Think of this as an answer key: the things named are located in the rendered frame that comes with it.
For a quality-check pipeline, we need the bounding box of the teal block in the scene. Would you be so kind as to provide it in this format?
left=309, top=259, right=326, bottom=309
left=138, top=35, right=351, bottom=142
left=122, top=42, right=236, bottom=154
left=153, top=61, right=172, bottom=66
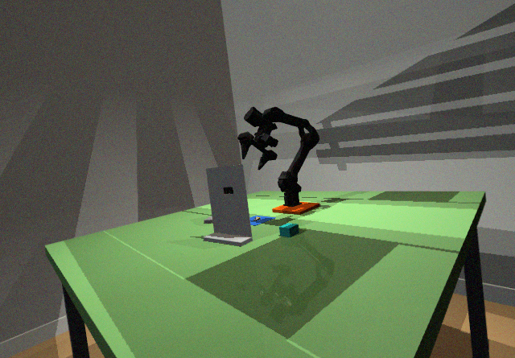
left=279, top=223, right=299, bottom=237

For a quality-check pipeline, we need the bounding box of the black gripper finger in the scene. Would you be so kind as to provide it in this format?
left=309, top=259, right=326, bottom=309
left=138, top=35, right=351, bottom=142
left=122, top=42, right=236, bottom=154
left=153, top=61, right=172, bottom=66
left=239, top=139, right=253, bottom=159
left=258, top=155, right=274, bottom=170

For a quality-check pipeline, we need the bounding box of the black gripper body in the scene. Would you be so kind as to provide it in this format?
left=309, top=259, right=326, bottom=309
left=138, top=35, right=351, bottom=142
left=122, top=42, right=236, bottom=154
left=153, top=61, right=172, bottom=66
left=237, top=129, right=277, bottom=160

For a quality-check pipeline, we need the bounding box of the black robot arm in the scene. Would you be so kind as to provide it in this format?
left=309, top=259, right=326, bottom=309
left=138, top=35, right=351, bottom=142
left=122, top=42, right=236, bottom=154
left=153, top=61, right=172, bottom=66
left=244, top=107, right=319, bottom=207

